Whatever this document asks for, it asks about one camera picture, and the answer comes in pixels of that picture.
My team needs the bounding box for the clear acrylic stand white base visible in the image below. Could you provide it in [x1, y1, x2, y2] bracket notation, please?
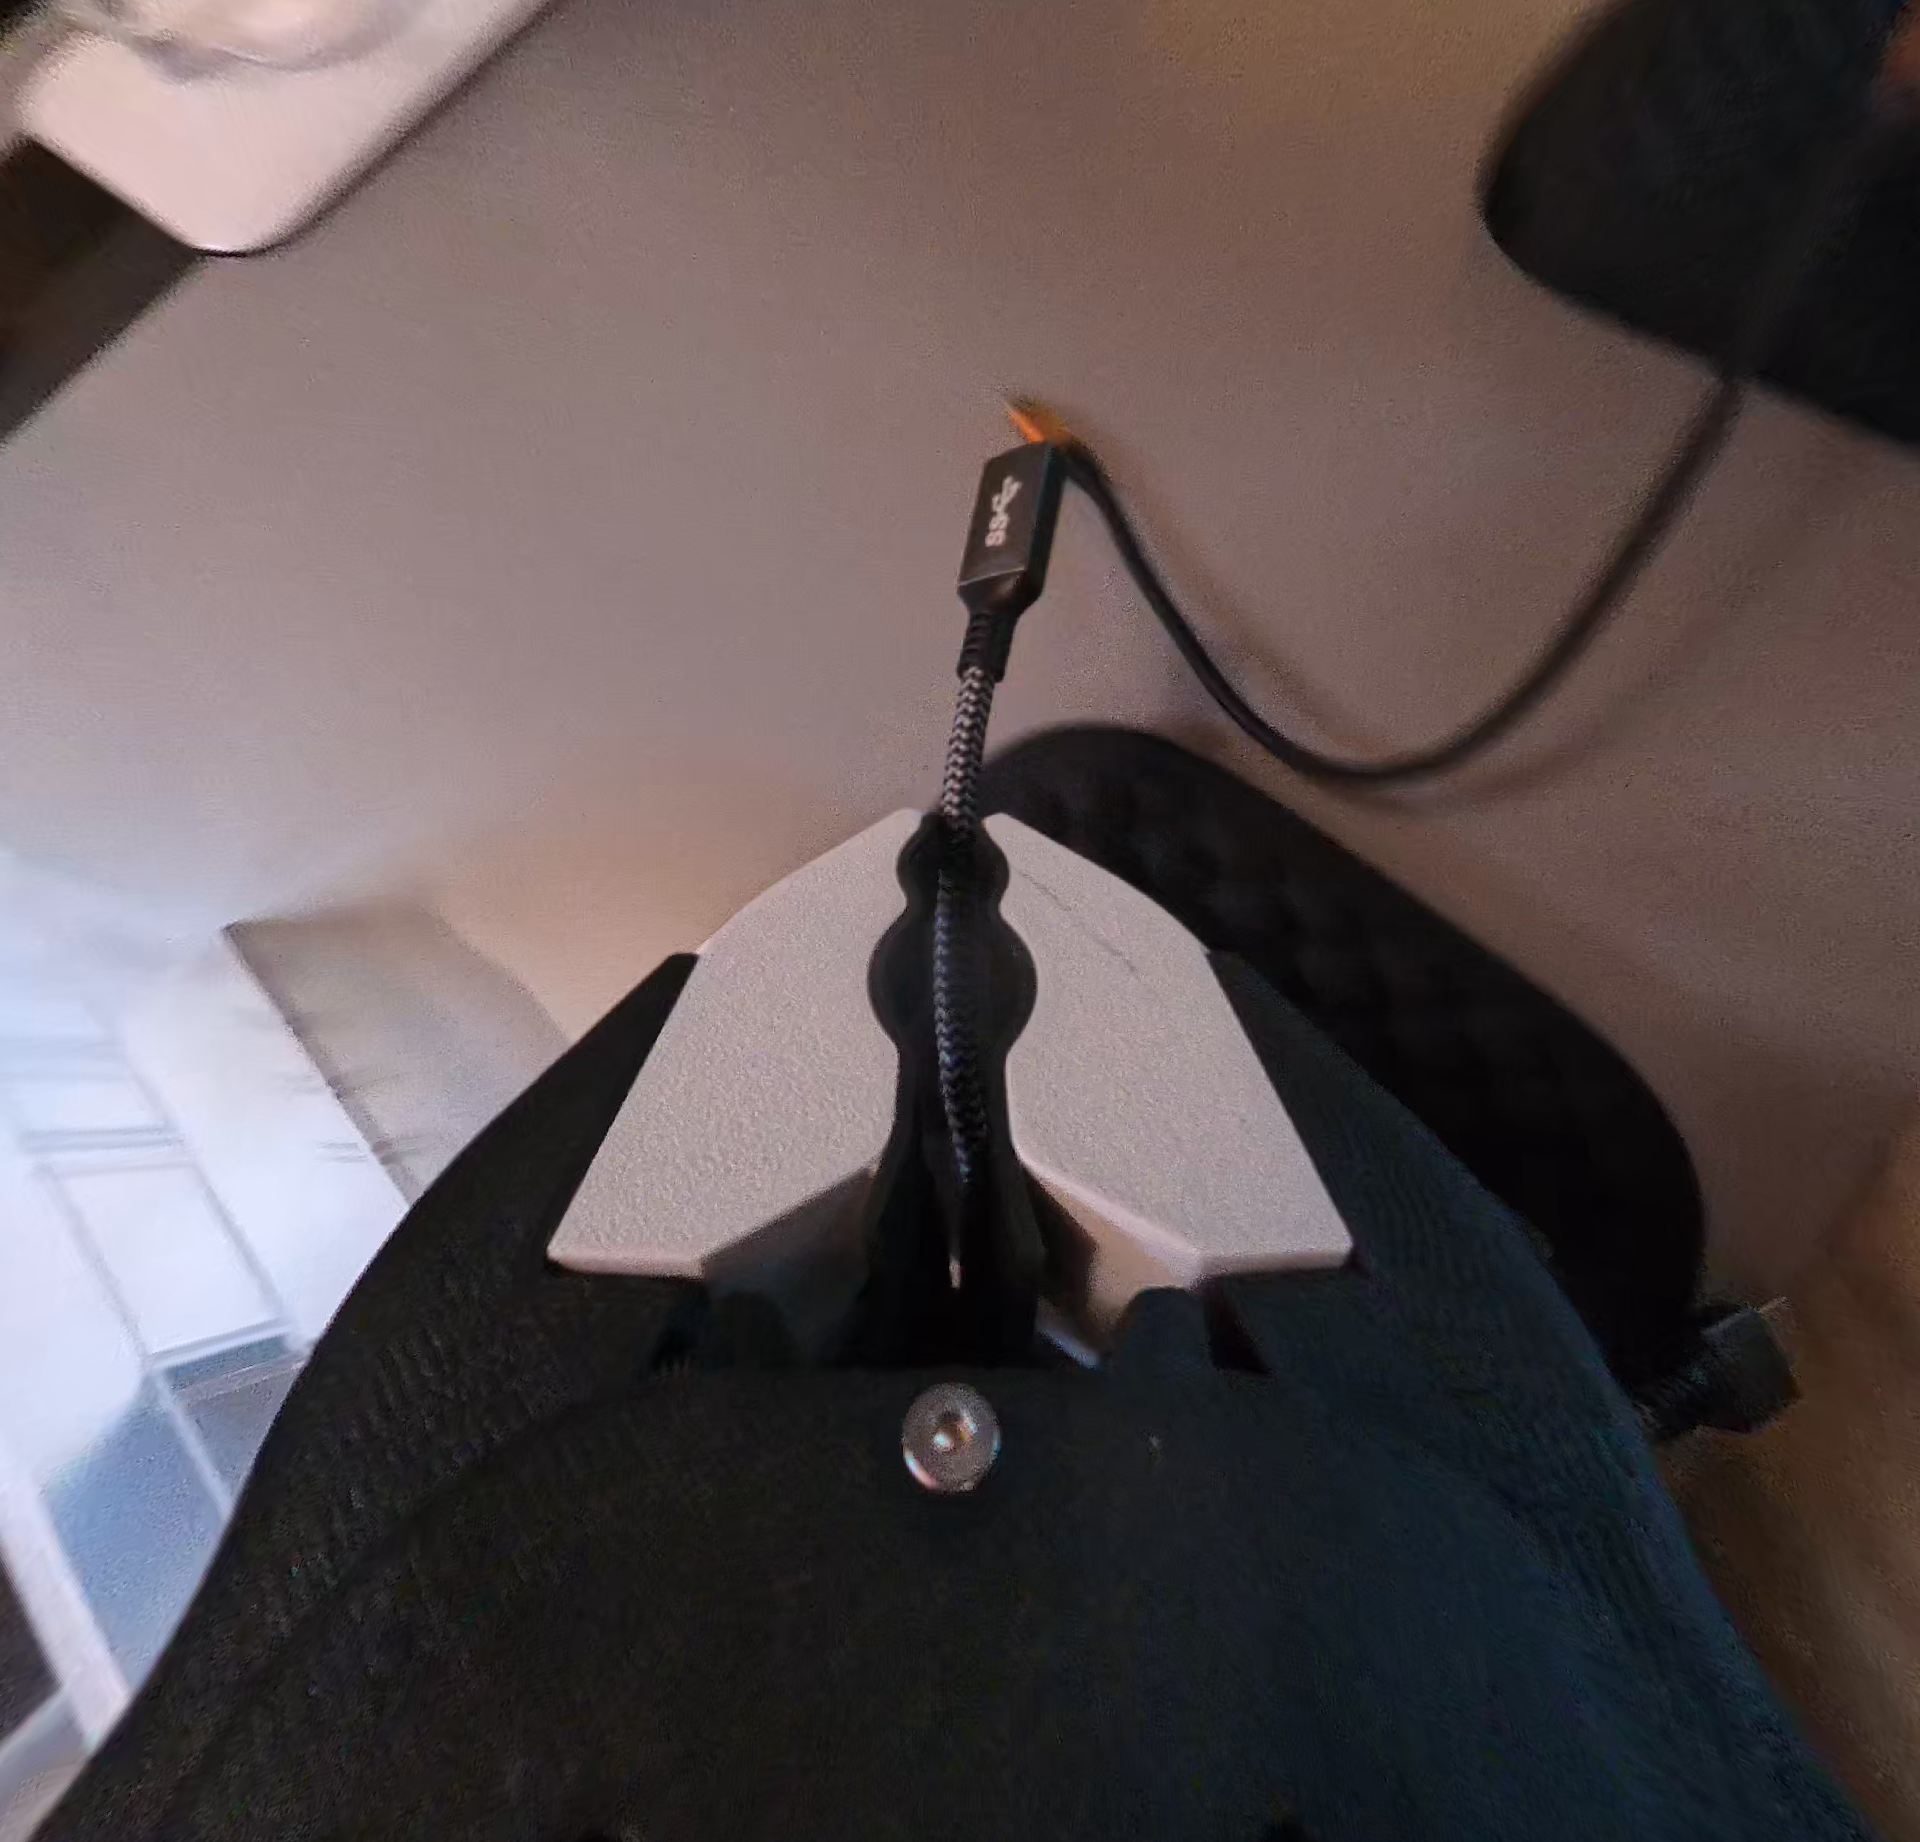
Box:
[0, 0, 639, 258]

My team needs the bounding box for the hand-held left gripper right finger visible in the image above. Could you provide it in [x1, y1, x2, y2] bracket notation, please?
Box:
[975, 814, 1362, 1349]

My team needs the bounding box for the black cable orange plug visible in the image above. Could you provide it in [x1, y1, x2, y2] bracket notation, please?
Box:
[1003, 389, 1749, 787]

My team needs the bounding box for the black knurled cable plug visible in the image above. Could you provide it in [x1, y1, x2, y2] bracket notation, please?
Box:
[1632, 1289, 1805, 1441]

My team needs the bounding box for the black quilted pouch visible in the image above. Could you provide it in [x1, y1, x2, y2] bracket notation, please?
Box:
[1476, 0, 1920, 446]
[975, 725, 1715, 1371]

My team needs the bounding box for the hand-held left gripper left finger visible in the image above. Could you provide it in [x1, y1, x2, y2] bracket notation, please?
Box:
[547, 807, 939, 1282]

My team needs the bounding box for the clear plastic bin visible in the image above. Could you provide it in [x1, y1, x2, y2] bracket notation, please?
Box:
[0, 852, 579, 1740]

